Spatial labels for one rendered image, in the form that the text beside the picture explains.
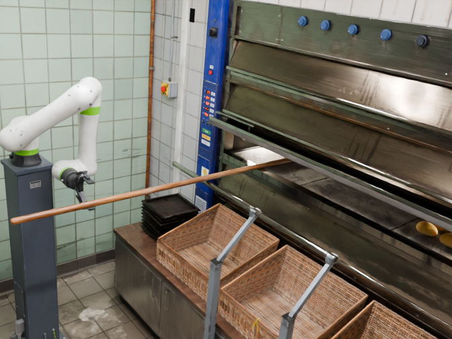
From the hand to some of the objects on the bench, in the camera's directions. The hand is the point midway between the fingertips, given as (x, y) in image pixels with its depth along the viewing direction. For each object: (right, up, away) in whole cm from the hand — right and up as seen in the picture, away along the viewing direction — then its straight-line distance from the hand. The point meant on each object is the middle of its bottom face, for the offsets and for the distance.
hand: (91, 196), depth 225 cm
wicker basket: (+56, -48, +62) cm, 96 cm away
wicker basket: (+131, -88, -21) cm, 159 cm away
